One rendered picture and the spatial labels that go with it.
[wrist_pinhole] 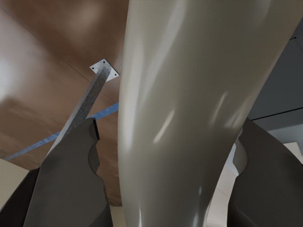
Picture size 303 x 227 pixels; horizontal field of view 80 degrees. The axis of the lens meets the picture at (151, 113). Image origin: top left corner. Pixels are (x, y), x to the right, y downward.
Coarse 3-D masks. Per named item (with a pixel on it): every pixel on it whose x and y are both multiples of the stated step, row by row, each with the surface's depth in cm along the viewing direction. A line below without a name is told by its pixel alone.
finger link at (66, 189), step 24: (72, 144) 9; (48, 168) 8; (72, 168) 8; (96, 168) 10; (48, 192) 7; (72, 192) 7; (96, 192) 7; (48, 216) 6; (72, 216) 6; (96, 216) 6
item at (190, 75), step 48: (144, 0) 3; (192, 0) 2; (240, 0) 2; (288, 0) 2; (144, 48) 3; (192, 48) 2; (240, 48) 2; (144, 96) 3; (192, 96) 3; (240, 96) 3; (144, 144) 4; (192, 144) 3; (144, 192) 4; (192, 192) 4
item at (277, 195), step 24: (240, 144) 9; (264, 144) 9; (240, 168) 9; (264, 168) 7; (288, 168) 7; (240, 192) 6; (264, 192) 6; (288, 192) 6; (240, 216) 6; (264, 216) 6; (288, 216) 6
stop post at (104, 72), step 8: (96, 64) 162; (104, 64) 160; (96, 72) 169; (104, 72) 160; (112, 72) 165; (96, 80) 151; (104, 80) 158; (88, 88) 148; (96, 88) 149; (88, 96) 140; (96, 96) 147; (80, 104) 135; (88, 104) 138; (80, 112) 131; (88, 112) 137; (72, 120) 125; (80, 120) 129; (64, 128) 123; (72, 128) 123; (64, 136) 117; (56, 144) 114; (48, 152) 114
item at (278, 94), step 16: (288, 48) 74; (288, 64) 70; (272, 80) 70; (288, 80) 66; (272, 96) 66; (288, 96) 62; (256, 112) 66; (272, 112) 62; (288, 112) 59; (272, 128) 59; (288, 128) 57
